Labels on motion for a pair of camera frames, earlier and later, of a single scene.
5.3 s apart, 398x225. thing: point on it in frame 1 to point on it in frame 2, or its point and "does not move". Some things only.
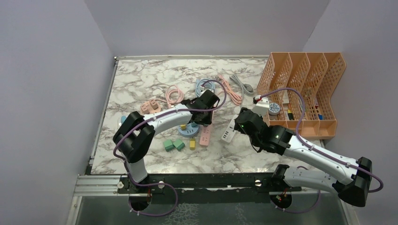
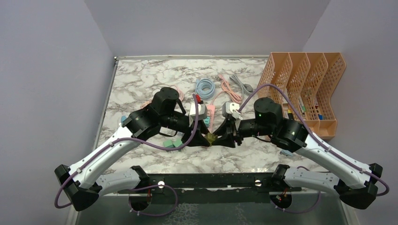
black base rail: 214,188 does not move
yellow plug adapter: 192,144 to 210,138
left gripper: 207,121 to 198,138
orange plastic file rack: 297,87 does not move
